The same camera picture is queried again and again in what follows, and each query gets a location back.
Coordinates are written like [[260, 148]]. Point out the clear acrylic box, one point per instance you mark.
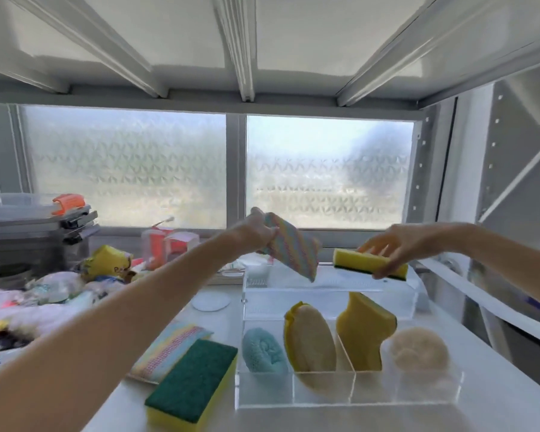
[[342, 287]]

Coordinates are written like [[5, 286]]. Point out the pile of mixed packaged items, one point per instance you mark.
[[40, 305]]

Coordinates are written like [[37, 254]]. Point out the white round pad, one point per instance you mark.
[[210, 302]]

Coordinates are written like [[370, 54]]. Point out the pastel striped dish cloth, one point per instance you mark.
[[168, 350]]

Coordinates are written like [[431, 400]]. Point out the person's left hand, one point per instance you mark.
[[252, 236]]

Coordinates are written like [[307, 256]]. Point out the red and white box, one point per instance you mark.
[[173, 247]]

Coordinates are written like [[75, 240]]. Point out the person's right forearm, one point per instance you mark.
[[445, 240]]

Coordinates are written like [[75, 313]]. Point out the frosted glass window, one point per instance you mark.
[[126, 166]]

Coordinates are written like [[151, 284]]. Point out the small white container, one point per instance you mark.
[[256, 267]]

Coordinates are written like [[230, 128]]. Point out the curved yellow sponge green pad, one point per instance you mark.
[[363, 330]]

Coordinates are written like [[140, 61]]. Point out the beige round loofah pad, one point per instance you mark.
[[419, 350]]

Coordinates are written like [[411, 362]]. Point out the person's right hand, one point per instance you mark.
[[398, 245]]

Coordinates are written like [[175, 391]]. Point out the rainbow striped sponge cloth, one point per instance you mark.
[[297, 254]]

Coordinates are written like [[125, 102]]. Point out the stack of clear plastic trays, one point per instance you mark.
[[22, 233]]

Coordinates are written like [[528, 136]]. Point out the yellow plastic packet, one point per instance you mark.
[[103, 263]]

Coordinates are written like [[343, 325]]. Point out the yellow sponge with green pad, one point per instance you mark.
[[364, 263]]

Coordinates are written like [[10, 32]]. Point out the large green and yellow sponge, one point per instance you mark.
[[193, 382]]

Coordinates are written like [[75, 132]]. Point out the oval loofah sponge yellow edge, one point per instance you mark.
[[309, 339]]

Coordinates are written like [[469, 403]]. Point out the person's left fingers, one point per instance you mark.
[[265, 224]]

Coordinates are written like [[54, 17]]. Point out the clear acrylic divided organizer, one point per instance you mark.
[[342, 391]]

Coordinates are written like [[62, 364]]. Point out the orange plastic clip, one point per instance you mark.
[[67, 204]]

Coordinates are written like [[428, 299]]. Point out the blue round mesh scrubber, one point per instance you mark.
[[264, 351]]

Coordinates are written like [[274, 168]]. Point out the person's left forearm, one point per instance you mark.
[[117, 328]]

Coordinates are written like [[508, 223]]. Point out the person's right thumb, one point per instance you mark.
[[385, 269]]

